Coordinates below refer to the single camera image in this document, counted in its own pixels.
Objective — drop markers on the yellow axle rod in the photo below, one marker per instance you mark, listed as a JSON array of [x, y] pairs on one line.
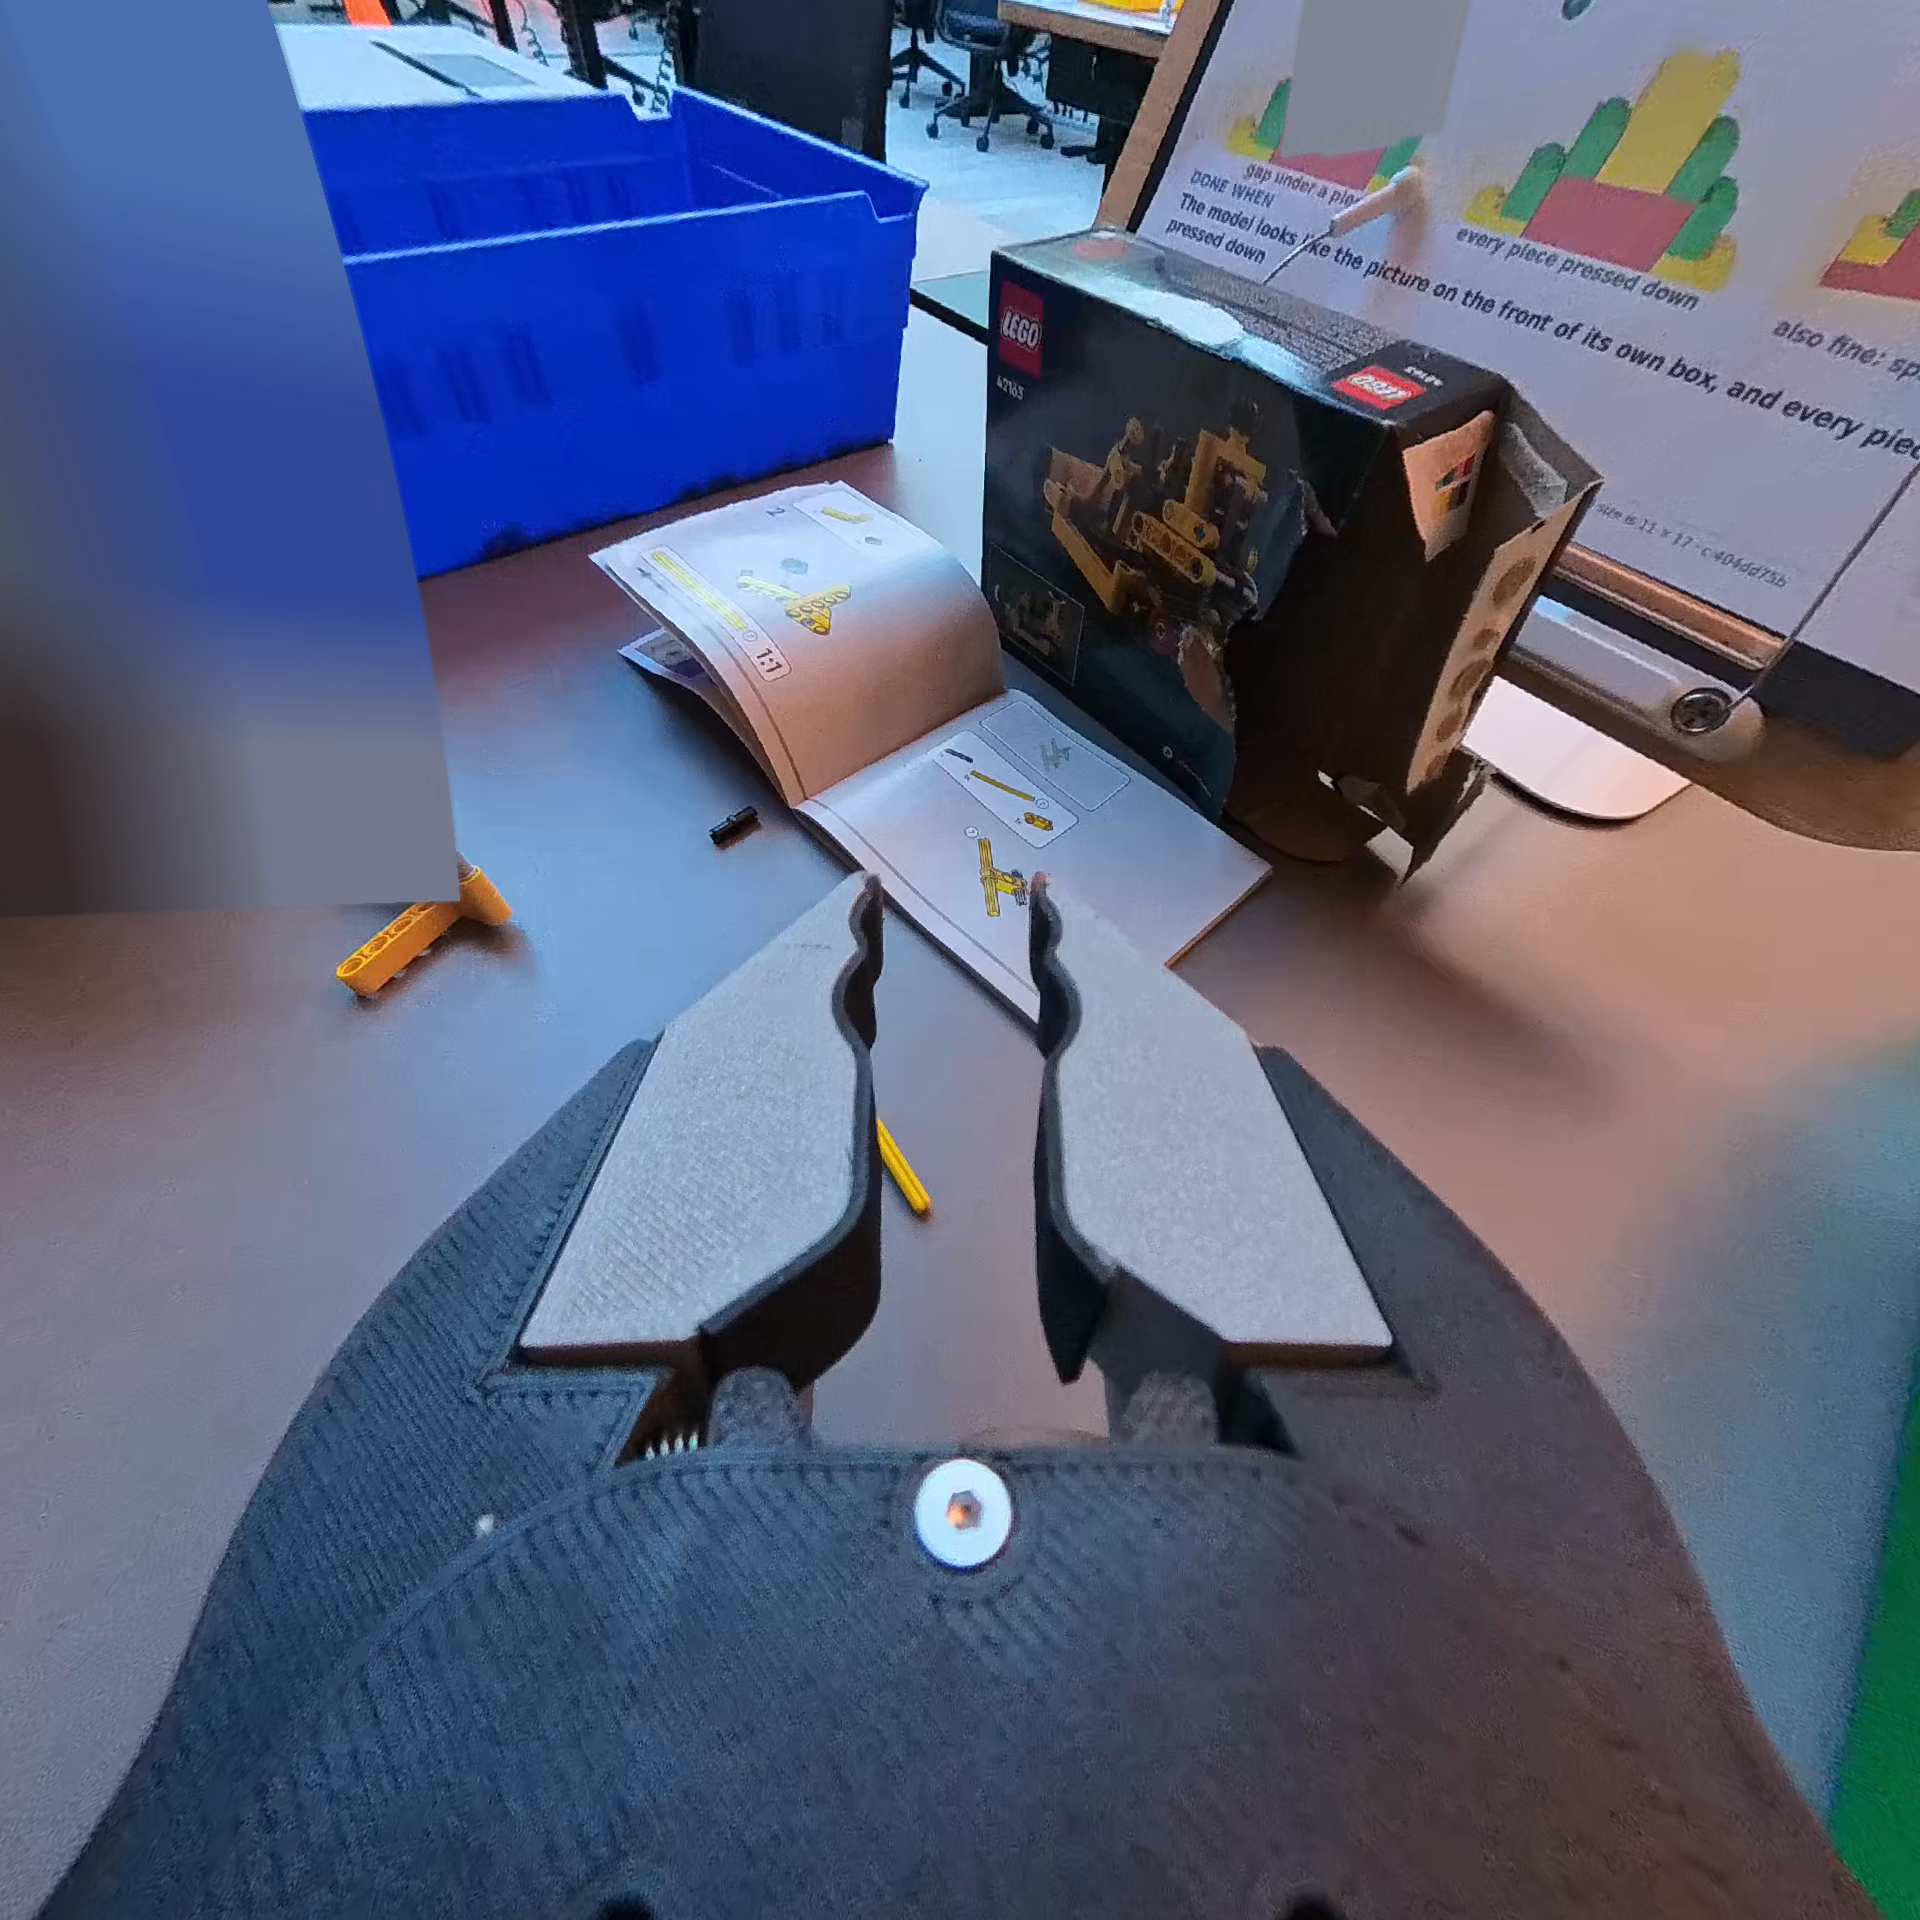
[[906, 1175]]

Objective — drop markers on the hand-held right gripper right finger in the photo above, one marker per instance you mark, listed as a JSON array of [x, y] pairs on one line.
[[1199, 1188]]

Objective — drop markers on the small black pin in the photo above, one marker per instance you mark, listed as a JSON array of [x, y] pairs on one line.
[[733, 826]]

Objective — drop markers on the office chair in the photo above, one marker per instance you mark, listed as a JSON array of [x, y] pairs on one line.
[[982, 62]]

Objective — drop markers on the open instruction booklet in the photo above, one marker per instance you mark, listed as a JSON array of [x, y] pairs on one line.
[[884, 656]]

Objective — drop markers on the instruction poster board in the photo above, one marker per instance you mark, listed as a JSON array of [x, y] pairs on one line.
[[1649, 343]]

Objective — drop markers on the black toy set box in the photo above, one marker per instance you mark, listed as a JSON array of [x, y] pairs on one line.
[[1139, 447]]

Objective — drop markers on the silver stand base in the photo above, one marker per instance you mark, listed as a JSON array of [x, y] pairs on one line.
[[1589, 765]]

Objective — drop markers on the green mat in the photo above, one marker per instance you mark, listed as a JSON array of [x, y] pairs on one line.
[[1887, 1771]]

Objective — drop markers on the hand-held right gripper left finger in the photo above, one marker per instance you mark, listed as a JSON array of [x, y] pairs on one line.
[[704, 1188]]

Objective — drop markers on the background desk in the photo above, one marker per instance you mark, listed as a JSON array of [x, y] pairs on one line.
[[949, 287]]

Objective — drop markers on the blue plastic bin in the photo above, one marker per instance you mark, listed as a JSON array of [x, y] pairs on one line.
[[630, 343]]

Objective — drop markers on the yellow brick assembly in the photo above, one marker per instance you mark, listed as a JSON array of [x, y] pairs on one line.
[[391, 950]]

